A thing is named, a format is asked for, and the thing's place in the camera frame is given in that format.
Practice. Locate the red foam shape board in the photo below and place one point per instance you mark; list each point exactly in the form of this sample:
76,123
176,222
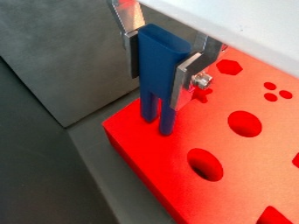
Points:
226,169

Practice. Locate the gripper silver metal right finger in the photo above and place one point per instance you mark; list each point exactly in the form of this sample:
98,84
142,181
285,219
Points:
190,74

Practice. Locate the blue square-circle peg object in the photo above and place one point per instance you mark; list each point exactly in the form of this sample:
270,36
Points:
162,51

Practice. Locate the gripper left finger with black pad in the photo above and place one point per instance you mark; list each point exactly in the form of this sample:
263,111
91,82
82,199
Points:
130,20

